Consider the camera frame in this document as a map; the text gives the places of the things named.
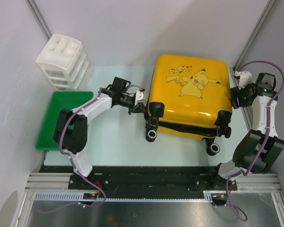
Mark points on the green plastic tray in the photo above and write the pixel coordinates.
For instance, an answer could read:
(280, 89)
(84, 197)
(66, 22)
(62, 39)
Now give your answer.
(60, 100)

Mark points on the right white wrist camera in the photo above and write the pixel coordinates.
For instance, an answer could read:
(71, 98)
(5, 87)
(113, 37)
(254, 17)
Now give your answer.
(244, 77)

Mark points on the yellow Pikachu hard-shell suitcase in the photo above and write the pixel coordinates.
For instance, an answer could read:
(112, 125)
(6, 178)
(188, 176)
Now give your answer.
(189, 97)

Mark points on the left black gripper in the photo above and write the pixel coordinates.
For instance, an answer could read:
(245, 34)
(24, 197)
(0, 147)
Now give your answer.
(139, 108)

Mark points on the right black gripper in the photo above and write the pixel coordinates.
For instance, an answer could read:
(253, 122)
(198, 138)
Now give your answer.
(235, 92)

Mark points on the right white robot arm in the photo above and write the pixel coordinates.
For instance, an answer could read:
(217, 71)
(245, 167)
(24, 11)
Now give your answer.
(261, 146)

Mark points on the white plastic drawer organizer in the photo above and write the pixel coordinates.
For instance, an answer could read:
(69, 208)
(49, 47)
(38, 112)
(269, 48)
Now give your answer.
(64, 63)

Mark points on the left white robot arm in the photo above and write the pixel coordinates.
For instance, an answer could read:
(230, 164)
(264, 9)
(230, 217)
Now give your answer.
(71, 131)

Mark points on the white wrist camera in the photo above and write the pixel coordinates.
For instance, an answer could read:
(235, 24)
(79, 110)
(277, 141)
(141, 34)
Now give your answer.
(244, 77)
(140, 97)

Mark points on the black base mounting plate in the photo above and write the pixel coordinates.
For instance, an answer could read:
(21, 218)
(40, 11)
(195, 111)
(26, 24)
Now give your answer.
(148, 183)

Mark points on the aluminium frame rail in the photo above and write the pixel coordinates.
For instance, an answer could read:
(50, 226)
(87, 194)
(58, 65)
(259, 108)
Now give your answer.
(55, 188)

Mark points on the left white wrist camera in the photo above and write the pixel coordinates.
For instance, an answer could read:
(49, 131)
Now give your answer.
(140, 97)

